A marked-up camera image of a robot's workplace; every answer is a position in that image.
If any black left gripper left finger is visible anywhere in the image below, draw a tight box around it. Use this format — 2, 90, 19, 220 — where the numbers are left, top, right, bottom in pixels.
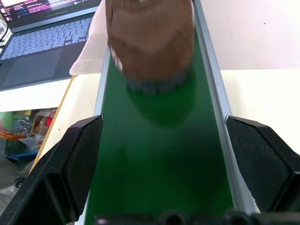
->
0, 115, 104, 225

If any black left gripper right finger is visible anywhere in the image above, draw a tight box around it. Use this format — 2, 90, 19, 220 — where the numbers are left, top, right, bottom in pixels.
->
225, 115, 300, 214

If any clutter of toys and packaging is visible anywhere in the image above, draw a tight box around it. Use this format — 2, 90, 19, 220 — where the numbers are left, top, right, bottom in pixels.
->
0, 107, 59, 162

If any green conveyor belt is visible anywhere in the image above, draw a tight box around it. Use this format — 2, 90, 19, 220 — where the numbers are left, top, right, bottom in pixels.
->
82, 35, 236, 225

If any grey open laptop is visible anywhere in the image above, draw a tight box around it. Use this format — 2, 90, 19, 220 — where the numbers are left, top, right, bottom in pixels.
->
0, 0, 104, 91

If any brown shoe with grey sole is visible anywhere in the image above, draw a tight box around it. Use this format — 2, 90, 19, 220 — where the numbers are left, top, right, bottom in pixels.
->
105, 0, 195, 95

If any silver conveyor side rail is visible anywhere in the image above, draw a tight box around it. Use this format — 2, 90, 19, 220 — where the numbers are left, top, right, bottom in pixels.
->
192, 0, 263, 214
75, 44, 111, 225

